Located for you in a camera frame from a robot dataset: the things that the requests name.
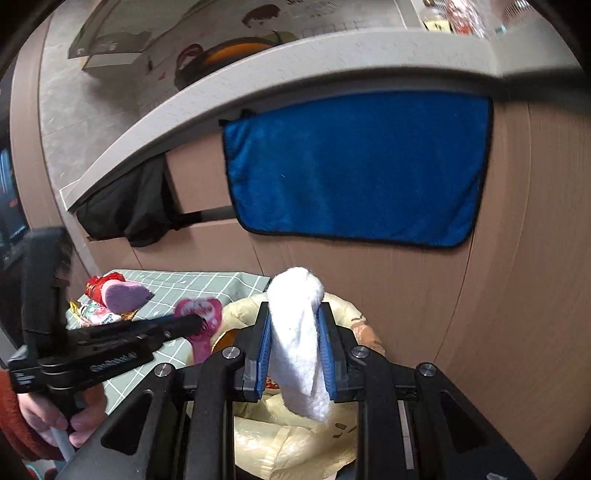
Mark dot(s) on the green checked tablecloth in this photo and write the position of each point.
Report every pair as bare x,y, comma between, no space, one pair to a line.
198,284

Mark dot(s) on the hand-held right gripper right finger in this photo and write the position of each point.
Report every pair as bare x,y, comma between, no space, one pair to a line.
325,350

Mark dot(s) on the person's left hand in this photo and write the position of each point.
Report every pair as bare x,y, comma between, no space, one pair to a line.
51,417

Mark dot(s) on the black cloth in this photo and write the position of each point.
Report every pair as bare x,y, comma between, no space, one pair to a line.
129,203

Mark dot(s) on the blue towel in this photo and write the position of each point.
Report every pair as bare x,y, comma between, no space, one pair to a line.
355,166

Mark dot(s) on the white tissue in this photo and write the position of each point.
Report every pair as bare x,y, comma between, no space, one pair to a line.
295,323

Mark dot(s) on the white pink snack wrapper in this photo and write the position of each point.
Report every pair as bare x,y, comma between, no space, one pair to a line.
101,316

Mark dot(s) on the glass range hood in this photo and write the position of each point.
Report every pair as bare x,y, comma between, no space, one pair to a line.
115,27

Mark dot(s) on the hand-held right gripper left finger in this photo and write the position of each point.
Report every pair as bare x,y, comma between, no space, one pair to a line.
263,350

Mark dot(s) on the red packets on countertop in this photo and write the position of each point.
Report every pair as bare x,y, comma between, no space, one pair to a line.
468,18

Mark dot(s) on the grey kitchen countertop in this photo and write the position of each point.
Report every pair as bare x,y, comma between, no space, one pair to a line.
323,60

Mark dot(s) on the pink heart-shaped package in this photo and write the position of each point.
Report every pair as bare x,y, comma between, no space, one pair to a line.
203,314

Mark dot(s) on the red wrapper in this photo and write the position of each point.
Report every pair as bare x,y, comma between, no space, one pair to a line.
97,286

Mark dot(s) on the wooden kitchen cabinet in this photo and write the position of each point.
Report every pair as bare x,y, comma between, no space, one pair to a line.
531,230

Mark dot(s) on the purple heart-shaped packet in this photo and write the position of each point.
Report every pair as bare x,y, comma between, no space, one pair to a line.
127,295

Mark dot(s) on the dark screen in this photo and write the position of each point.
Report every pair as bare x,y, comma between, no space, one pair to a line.
9,198

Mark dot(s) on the black wok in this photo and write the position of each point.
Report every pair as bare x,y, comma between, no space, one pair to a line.
231,53

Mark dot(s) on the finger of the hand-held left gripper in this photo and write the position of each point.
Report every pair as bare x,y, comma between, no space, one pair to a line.
138,328

